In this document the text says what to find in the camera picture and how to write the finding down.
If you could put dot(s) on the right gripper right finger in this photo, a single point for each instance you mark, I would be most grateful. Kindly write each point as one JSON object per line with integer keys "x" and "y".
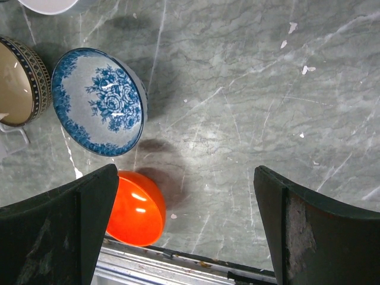
{"x": 314, "y": 239}

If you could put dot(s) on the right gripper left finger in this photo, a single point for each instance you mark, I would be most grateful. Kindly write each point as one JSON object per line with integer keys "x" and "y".
{"x": 55, "y": 237}

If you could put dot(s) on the brown patterned bowl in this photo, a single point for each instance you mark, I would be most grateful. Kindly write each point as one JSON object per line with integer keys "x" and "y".
{"x": 25, "y": 84}

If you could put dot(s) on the orange bowl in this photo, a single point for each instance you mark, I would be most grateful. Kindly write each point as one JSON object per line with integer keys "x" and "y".
{"x": 139, "y": 212}

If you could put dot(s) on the blue floral bowl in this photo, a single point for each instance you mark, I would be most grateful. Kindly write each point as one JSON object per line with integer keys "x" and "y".
{"x": 100, "y": 101}

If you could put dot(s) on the plain white bowl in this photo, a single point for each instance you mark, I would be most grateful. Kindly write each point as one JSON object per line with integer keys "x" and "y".
{"x": 48, "y": 7}

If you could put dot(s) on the aluminium mounting rail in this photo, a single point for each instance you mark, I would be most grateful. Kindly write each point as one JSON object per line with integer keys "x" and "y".
{"x": 119, "y": 263}

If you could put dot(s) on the white wire dish rack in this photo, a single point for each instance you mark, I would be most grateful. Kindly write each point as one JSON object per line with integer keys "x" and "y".
{"x": 14, "y": 138}

